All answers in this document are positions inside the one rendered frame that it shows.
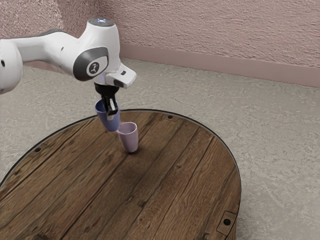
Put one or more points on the blue cup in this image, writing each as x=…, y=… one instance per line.
x=109, y=121

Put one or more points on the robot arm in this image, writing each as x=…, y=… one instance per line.
x=50, y=52

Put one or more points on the pink cup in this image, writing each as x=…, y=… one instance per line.
x=129, y=137

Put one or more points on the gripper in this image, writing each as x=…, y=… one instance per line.
x=105, y=90

